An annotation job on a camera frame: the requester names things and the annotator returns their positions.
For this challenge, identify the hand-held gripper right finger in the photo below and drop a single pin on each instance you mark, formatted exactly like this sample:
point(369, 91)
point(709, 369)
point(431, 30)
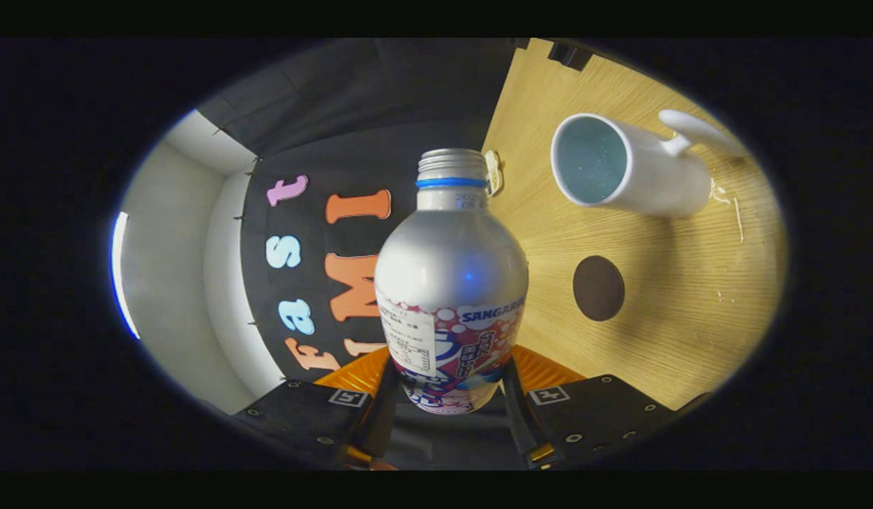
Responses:
point(521, 417)

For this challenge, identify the small white tray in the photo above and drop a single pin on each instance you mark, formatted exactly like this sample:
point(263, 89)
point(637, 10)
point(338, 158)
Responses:
point(494, 172)

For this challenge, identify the ceiling light strip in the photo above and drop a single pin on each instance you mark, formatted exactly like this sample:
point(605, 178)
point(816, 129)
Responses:
point(121, 276)

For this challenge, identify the black backdrop cloth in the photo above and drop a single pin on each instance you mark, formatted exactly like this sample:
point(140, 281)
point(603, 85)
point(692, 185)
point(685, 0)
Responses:
point(337, 106)

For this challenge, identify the round dark brown coaster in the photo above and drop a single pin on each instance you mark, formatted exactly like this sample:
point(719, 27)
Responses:
point(599, 288)

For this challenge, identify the white cup blue inside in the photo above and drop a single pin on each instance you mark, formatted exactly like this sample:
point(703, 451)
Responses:
point(655, 177)

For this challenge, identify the wooden table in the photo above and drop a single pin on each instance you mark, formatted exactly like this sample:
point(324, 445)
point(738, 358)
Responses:
point(676, 304)

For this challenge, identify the silver juice bottle colourful label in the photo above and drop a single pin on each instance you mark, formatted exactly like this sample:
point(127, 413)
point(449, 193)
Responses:
point(450, 268)

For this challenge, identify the black table clamp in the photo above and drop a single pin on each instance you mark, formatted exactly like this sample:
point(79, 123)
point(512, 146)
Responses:
point(569, 54)

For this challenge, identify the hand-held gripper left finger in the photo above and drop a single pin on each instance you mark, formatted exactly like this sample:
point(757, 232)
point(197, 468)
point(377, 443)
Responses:
point(383, 417)

